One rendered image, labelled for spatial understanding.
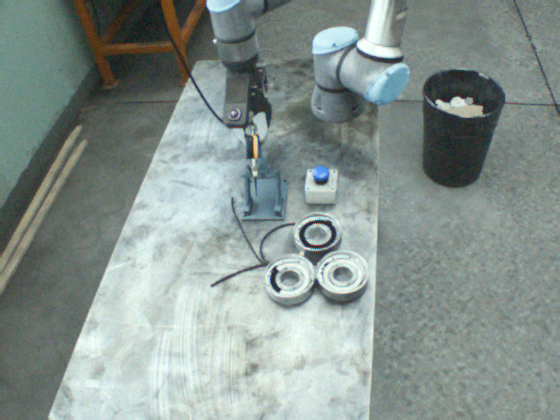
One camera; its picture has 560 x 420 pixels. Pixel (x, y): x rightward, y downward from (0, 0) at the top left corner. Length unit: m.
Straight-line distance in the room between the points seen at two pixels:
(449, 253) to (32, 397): 1.71
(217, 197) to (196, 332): 0.37
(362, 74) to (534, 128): 1.66
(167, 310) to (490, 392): 1.18
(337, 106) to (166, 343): 0.75
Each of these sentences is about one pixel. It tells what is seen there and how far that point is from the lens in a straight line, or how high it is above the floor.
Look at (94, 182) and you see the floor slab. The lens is 2.73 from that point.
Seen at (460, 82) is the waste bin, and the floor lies 0.36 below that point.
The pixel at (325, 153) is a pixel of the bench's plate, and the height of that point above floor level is 0.80.
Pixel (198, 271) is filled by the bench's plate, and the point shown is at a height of 0.80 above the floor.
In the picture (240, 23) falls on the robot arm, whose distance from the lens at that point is 0.93.
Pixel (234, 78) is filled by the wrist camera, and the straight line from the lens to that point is 0.99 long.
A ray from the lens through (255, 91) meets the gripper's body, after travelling 1.01.
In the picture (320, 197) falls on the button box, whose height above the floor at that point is 0.82.
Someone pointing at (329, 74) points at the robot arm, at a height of 0.95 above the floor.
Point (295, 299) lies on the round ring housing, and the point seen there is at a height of 0.83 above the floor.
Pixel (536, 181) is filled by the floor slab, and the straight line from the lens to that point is 2.53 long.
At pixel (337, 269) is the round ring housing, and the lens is 1.07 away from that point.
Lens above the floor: 1.70
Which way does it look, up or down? 48 degrees down
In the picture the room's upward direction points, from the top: 10 degrees counter-clockwise
